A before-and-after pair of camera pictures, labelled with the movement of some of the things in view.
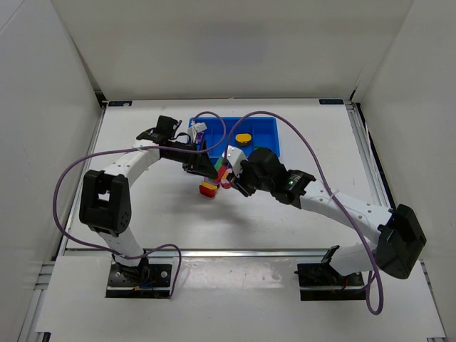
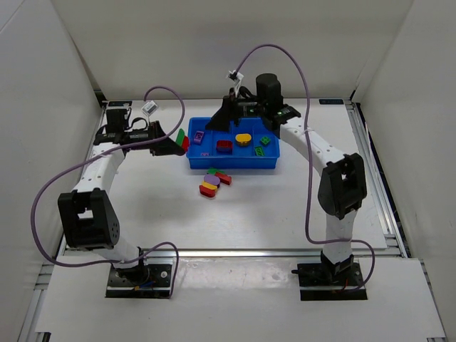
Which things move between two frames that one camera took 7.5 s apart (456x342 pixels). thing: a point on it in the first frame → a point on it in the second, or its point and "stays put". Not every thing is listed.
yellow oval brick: [243, 139] stays put
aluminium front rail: [221, 254] stays put
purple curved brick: [199, 137] stays put
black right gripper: [241, 182] → [229, 109]
